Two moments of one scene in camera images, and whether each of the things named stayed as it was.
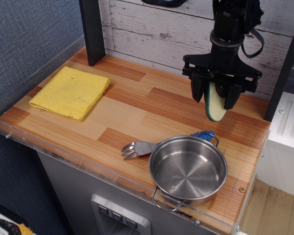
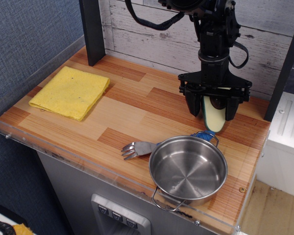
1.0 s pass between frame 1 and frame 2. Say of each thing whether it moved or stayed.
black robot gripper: moved
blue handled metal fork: stayed
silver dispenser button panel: stayed
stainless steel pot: stayed
